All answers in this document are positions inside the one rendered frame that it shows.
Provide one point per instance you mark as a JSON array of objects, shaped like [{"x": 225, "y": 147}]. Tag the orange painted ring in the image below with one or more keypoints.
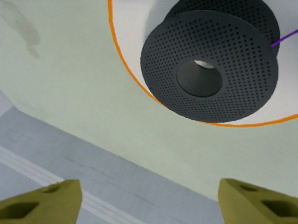
[{"x": 109, "y": 7}]

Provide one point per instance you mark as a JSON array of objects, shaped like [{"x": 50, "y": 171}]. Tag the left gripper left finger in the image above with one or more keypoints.
[{"x": 58, "y": 203}]

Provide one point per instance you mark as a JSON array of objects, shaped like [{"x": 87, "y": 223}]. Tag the white flat disc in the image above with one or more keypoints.
[{"x": 134, "y": 20}]

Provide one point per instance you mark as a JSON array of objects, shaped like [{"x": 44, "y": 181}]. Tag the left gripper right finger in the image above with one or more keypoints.
[{"x": 245, "y": 203}]

